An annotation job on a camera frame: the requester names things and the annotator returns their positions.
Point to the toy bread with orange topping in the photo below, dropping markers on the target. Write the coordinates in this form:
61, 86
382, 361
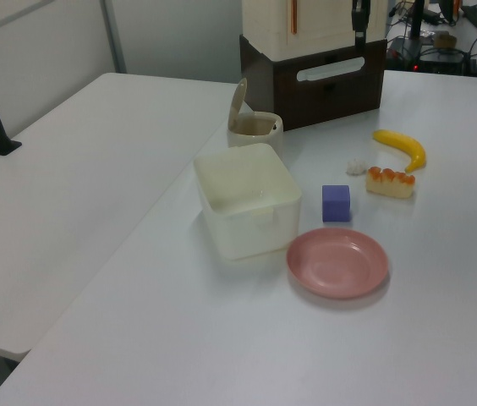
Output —
388, 186

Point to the cream toy oven unit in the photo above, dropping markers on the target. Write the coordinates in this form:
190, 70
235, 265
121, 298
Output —
323, 21

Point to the white desktop trash can body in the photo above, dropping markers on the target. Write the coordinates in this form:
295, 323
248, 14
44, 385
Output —
276, 141

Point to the crumpled white paper ball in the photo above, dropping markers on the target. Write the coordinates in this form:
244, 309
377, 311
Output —
354, 168

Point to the brown cardboard box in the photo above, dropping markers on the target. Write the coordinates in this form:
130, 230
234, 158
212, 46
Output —
445, 40

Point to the cream plastic storage container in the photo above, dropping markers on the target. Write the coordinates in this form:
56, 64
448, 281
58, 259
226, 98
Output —
247, 228

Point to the black stand pole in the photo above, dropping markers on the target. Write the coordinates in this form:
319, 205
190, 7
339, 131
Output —
416, 19

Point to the purple foam cube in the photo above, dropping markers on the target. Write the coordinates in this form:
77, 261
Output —
336, 205

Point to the yellow toy banana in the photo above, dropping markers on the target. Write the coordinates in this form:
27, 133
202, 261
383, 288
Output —
407, 146

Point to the pink plastic plate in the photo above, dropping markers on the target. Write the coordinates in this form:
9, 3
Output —
336, 262

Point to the beige trash can lid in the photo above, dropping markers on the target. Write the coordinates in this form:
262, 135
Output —
236, 105

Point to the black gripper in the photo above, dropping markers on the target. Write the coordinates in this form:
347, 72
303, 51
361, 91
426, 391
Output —
354, 5

